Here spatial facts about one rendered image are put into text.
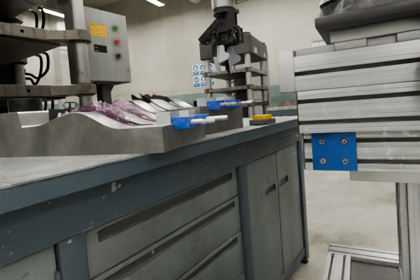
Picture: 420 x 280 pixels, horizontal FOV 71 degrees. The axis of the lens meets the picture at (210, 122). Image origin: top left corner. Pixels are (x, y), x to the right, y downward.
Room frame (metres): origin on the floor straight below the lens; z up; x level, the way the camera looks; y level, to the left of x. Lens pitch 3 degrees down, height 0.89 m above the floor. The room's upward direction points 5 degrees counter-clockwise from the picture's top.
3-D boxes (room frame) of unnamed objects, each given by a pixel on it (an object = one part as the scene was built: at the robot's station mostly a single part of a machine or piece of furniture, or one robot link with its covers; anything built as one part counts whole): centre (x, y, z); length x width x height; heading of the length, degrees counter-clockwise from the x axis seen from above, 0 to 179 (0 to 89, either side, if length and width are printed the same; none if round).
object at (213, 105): (0.93, -0.03, 0.89); 0.13 x 0.05 x 0.05; 55
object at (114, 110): (0.80, 0.29, 0.90); 0.26 x 0.18 x 0.08; 72
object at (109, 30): (1.71, 0.60, 0.74); 0.31 x 0.22 x 1.47; 145
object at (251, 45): (5.68, -0.64, 1.03); 1.54 x 0.94 x 2.06; 156
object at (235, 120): (1.13, 0.16, 0.87); 0.50 x 0.26 x 0.14; 55
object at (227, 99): (1.01, -0.09, 0.89); 0.13 x 0.05 x 0.05; 55
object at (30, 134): (0.79, 0.29, 0.86); 0.50 x 0.26 x 0.11; 72
